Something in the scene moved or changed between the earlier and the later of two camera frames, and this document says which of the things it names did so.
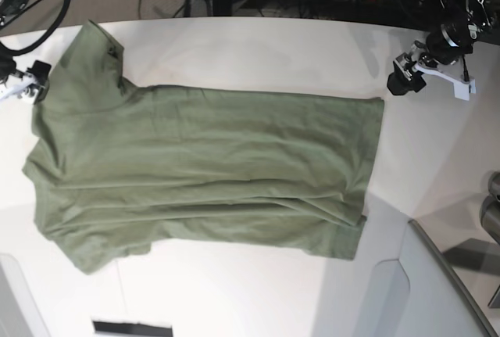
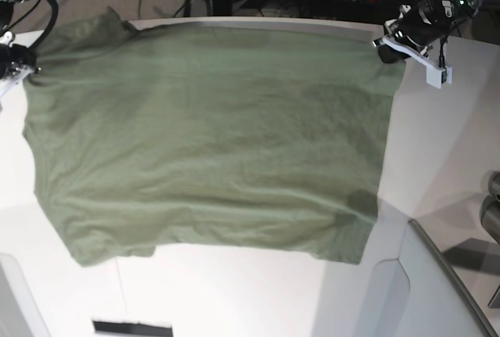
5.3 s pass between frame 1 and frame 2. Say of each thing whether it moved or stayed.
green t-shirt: moved
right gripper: moved
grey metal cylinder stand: stayed
